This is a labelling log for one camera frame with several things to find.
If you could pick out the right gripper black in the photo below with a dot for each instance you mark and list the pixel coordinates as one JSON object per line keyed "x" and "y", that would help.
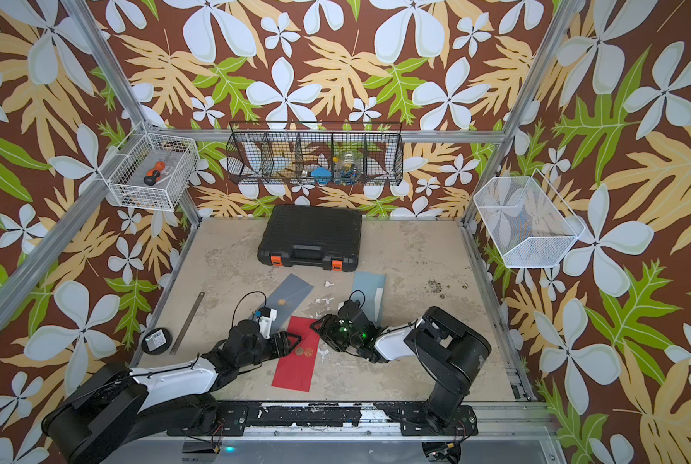
{"x": 328, "y": 329}

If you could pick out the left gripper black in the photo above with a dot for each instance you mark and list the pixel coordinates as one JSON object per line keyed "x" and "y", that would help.
{"x": 286, "y": 338}

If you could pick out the red envelope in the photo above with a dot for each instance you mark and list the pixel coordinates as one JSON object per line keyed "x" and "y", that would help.
{"x": 295, "y": 372}

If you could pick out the light blue envelope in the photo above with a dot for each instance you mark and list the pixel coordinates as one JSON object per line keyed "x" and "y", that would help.
{"x": 369, "y": 290}

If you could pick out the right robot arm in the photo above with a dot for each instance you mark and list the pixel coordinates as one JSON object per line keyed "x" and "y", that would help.
{"x": 451, "y": 353}

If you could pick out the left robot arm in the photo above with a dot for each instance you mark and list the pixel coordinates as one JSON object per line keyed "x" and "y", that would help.
{"x": 117, "y": 405}

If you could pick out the grey envelope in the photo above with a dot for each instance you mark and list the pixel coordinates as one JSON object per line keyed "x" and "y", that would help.
{"x": 286, "y": 299}

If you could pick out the black tool case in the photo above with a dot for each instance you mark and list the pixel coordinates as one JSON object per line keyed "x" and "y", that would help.
{"x": 322, "y": 237}

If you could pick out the metal ruler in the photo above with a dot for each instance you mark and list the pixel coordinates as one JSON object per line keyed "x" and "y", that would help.
{"x": 187, "y": 323}

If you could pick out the black round tape measure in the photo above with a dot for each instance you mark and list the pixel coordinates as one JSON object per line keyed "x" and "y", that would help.
{"x": 156, "y": 342}

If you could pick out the blue object in basket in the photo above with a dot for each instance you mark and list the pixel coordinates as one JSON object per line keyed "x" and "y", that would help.
{"x": 321, "y": 176}

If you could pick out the clear jar in basket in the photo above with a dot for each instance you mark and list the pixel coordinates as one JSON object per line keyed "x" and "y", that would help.
{"x": 347, "y": 169}

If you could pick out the orange black screwdriver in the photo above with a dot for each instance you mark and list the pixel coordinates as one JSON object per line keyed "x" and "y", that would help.
{"x": 153, "y": 176}

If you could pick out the white mesh basket right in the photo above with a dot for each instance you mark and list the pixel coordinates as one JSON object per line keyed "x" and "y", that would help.
{"x": 528, "y": 220}

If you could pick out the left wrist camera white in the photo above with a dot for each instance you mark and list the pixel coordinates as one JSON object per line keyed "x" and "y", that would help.
{"x": 265, "y": 318}

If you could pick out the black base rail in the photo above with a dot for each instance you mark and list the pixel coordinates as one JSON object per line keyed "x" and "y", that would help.
{"x": 404, "y": 418}

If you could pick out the black wire basket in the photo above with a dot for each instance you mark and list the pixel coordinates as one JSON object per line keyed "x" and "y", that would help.
{"x": 288, "y": 154}

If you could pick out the white wire basket left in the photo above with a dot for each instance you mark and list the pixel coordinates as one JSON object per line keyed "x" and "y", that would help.
{"x": 137, "y": 154}

